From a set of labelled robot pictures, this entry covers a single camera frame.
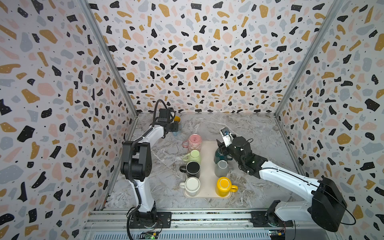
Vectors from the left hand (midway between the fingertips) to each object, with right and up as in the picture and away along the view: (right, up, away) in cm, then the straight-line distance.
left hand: (175, 122), depth 98 cm
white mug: (+12, -34, -19) cm, 41 cm away
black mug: (+12, -26, -15) cm, 33 cm away
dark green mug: (+28, -21, -10) cm, 36 cm away
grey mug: (+28, -26, -16) cm, 41 cm away
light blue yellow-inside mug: (+1, +3, +6) cm, 7 cm away
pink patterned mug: (+12, -13, -7) cm, 19 cm away
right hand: (+28, -7, -19) cm, 34 cm away
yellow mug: (+28, -34, -22) cm, 49 cm away
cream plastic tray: (+21, -33, -9) cm, 40 cm away
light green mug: (+13, -20, -12) cm, 26 cm away
